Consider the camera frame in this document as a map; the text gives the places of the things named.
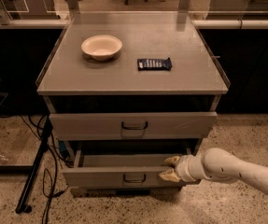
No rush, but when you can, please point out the black floor cable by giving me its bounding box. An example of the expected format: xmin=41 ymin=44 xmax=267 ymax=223
xmin=18 ymin=114 xmax=76 ymax=224

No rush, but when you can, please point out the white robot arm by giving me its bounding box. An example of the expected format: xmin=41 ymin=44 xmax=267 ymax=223
xmin=159 ymin=148 xmax=268 ymax=195

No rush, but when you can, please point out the white horizontal rail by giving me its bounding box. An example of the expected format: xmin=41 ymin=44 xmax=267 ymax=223
xmin=4 ymin=20 xmax=268 ymax=29

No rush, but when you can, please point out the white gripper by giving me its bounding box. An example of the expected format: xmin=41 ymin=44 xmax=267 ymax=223
xmin=159 ymin=155 xmax=205 ymax=182

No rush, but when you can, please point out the grey drawer cabinet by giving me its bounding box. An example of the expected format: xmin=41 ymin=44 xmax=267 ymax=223
xmin=35 ymin=10 xmax=231 ymax=195

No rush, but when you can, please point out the white bowl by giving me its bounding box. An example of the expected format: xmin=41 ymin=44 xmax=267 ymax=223
xmin=81 ymin=35 xmax=122 ymax=61

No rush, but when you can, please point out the black tripod stand leg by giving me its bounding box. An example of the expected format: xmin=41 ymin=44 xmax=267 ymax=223
xmin=15 ymin=119 xmax=52 ymax=214

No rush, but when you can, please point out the grey drawer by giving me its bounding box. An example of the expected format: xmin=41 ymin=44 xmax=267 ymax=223
xmin=70 ymin=187 xmax=181 ymax=198
xmin=49 ymin=112 xmax=217 ymax=141
xmin=63 ymin=139 xmax=198 ymax=189

